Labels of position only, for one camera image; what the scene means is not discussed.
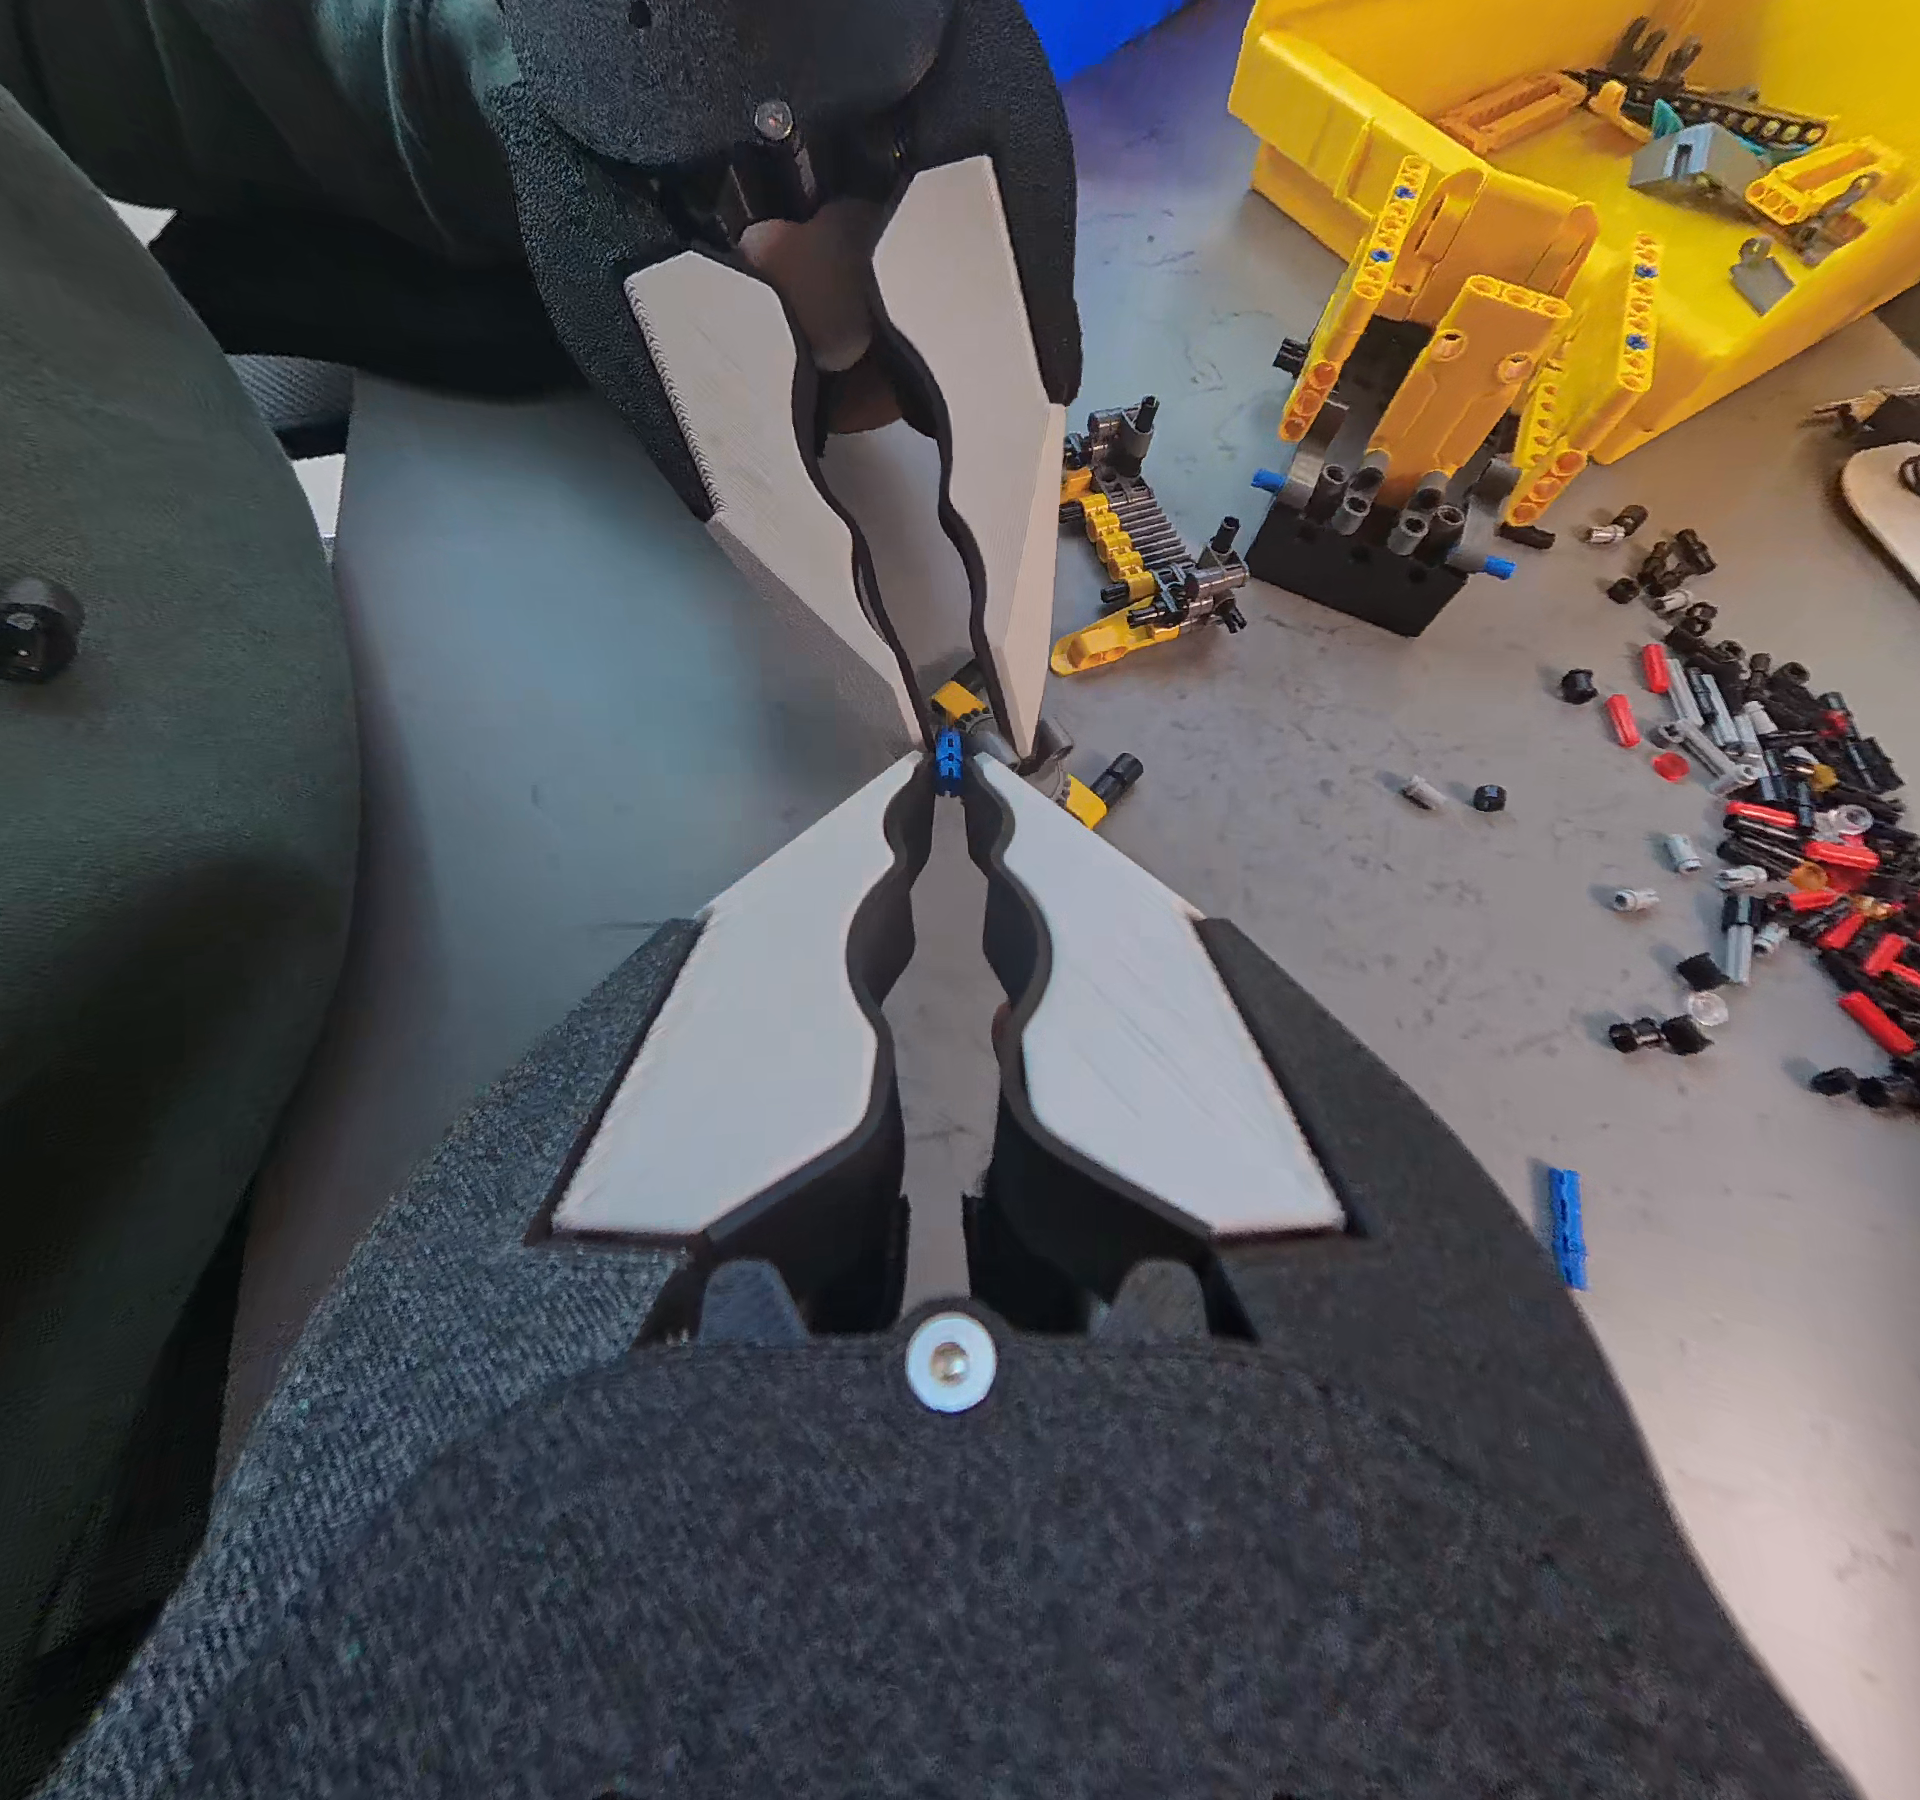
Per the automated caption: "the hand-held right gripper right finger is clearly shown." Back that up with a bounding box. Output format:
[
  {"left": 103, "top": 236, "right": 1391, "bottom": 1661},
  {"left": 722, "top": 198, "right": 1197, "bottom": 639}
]
[{"left": 964, "top": 754, "right": 1347, "bottom": 1243}]

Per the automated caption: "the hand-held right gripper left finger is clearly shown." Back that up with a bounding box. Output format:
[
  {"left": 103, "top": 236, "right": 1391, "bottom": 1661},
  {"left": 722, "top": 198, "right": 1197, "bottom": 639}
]
[{"left": 552, "top": 754, "right": 934, "bottom": 1245}]

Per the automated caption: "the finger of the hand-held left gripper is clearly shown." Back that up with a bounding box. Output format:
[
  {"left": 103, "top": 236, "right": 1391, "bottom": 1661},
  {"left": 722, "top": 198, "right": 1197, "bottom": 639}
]
[
  {"left": 621, "top": 247, "right": 934, "bottom": 752},
  {"left": 870, "top": 153, "right": 1069, "bottom": 766}
]

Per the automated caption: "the yellow lego beam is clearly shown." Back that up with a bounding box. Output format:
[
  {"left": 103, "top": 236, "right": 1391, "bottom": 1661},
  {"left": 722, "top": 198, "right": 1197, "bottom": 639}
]
[{"left": 926, "top": 680, "right": 1112, "bottom": 828}]

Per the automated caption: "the person's left forearm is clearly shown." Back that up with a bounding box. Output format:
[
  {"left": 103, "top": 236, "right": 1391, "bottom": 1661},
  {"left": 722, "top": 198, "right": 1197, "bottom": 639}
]
[{"left": 0, "top": 0, "right": 602, "bottom": 392}]

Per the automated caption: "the yellow grey lego claw assembly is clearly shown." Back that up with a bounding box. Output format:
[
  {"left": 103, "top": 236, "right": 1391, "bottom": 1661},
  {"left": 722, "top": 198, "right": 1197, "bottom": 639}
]
[{"left": 1048, "top": 395, "right": 1252, "bottom": 678}]

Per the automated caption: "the large yellow black lego model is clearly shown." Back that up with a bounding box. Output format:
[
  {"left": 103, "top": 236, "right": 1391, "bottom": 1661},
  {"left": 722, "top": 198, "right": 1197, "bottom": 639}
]
[{"left": 1244, "top": 149, "right": 1667, "bottom": 637}]

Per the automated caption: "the pile of small lego pieces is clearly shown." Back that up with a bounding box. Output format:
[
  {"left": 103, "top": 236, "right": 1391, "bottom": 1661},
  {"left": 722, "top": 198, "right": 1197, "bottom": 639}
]
[{"left": 1557, "top": 503, "right": 1920, "bottom": 1117}]

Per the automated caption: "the heap of large lego parts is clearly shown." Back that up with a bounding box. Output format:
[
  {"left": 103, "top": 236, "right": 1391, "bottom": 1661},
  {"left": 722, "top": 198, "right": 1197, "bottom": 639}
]
[{"left": 1431, "top": 15, "right": 1907, "bottom": 318}]

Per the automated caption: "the person's left hand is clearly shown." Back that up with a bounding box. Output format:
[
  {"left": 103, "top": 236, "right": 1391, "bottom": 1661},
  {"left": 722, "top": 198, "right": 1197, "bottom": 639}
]
[{"left": 746, "top": 214, "right": 934, "bottom": 436}]

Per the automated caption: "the book stand with white base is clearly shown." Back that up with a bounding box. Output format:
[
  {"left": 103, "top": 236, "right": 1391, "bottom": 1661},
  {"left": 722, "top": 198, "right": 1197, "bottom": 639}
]
[{"left": 1841, "top": 442, "right": 1920, "bottom": 571}]

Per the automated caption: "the black cable with plug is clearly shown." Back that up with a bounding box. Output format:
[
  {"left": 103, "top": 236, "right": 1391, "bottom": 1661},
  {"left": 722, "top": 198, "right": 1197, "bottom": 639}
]
[{"left": 1811, "top": 386, "right": 1920, "bottom": 496}]

